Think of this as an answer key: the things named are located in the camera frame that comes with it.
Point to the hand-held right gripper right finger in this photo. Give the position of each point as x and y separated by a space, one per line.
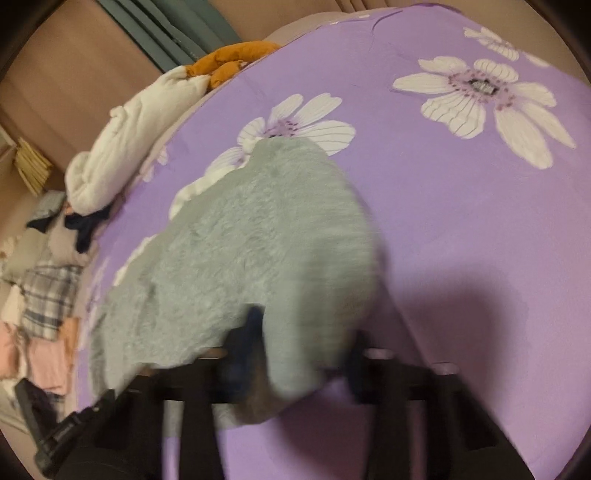
359 367

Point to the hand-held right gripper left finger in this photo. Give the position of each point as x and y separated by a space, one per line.
251 330

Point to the grey t-shirt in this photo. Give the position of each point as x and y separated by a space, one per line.
258 249

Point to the pink folded clothes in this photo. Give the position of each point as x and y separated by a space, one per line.
46 364

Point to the dark navy clothes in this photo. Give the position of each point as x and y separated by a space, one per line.
85 230

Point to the orange folded cloth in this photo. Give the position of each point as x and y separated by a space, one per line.
70 341

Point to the salmon pink folded cloth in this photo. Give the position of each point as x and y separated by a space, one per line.
9 350

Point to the plaid quilt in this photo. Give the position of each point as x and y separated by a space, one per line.
48 295

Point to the grey pillow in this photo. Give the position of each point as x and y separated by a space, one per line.
25 256

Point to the purple floral blanket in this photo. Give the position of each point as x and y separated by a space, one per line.
438 194

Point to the white plush duck toy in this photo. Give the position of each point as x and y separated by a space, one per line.
129 138

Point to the striped pillow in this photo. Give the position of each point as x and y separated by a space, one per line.
50 205

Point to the mauve bed sheet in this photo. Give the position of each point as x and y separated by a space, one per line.
304 25

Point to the pink curtain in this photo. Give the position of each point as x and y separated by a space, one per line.
64 78

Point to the teal curtain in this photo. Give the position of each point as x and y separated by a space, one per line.
166 27

